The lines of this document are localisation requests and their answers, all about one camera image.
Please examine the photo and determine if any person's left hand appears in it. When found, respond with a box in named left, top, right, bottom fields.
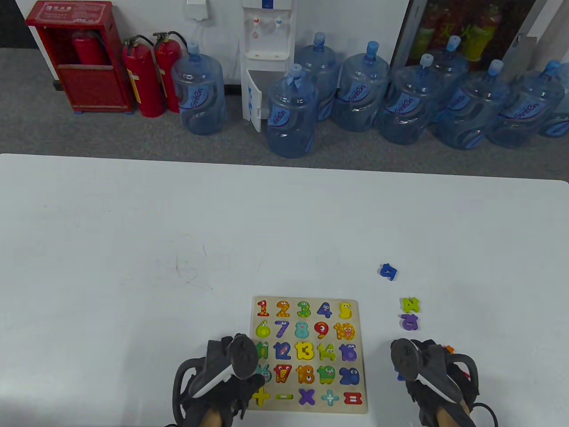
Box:
left=183, top=336, right=267, bottom=427

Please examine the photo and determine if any white water dispenser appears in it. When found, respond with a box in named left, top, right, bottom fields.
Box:
left=240, top=0, right=297, bottom=133

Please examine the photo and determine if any red fire extinguisher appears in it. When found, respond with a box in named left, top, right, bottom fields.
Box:
left=152, top=31, right=188, bottom=113
left=123, top=35, right=166, bottom=118
left=72, top=30, right=107, bottom=66

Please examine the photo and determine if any glass door fire hose cabinet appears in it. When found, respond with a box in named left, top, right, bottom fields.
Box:
left=391, top=0, right=552, bottom=74

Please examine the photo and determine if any wooden math block puzzle board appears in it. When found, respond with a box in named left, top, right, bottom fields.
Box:
left=252, top=295, right=369, bottom=415

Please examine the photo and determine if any person's right hand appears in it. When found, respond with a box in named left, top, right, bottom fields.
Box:
left=396, top=339, right=481, bottom=427

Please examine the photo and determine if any black cable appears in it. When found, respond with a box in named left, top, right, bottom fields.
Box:
left=471, top=403, right=498, bottom=427

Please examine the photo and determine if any red fire extinguisher cabinet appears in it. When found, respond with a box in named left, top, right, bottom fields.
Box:
left=25, top=0, right=135, bottom=114

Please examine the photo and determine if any row of blue water jugs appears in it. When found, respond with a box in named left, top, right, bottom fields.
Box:
left=171, top=32, right=569, bottom=159

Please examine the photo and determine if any person's right forearm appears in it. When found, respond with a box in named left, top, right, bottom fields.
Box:
left=436, top=403, right=474, bottom=427

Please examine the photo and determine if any grey hand controller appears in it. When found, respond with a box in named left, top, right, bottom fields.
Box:
left=172, top=334, right=259, bottom=423
left=390, top=338, right=481, bottom=404

